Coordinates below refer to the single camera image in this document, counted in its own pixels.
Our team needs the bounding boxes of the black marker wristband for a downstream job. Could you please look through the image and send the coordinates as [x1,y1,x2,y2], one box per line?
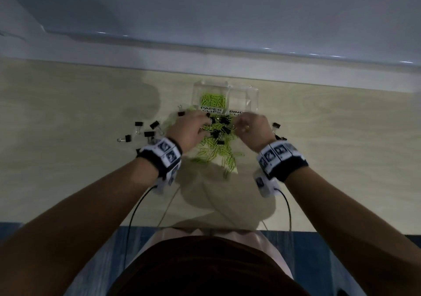
[257,141,310,183]
[136,137,183,179]

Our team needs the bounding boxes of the brown shirt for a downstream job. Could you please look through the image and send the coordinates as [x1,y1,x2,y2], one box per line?
[108,235,310,296]

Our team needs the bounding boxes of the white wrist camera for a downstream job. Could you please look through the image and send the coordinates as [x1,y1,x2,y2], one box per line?
[155,164,182,196]
[253,170,281,198]

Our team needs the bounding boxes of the person's right forearm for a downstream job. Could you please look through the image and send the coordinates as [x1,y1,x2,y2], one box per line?
[284,165,421,296]

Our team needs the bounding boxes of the black cable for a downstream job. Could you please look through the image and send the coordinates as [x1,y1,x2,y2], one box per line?
[275,188,293,232]
[122,185,158,270]

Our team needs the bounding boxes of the pile of green paper clips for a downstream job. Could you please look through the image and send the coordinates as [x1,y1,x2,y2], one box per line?
[164,108,246,179]

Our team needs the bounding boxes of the person's left forearm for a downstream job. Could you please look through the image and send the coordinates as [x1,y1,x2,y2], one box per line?
[0,156,161,296]

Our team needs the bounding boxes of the clear plastic organizer box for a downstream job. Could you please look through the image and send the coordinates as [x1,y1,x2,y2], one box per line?
[192,79,260,116]

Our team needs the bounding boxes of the person's right hand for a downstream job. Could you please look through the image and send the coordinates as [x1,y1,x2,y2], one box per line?
[232,113,277,154]

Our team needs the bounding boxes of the scattered black binder clips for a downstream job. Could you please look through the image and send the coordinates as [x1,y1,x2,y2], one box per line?
[117,105,289,156]

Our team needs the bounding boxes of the green paper clips heap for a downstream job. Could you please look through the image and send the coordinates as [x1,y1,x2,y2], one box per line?
[200,93,228,108]

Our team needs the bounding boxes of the person's left hand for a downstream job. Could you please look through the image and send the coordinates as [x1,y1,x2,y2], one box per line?
[166,110,213,154]

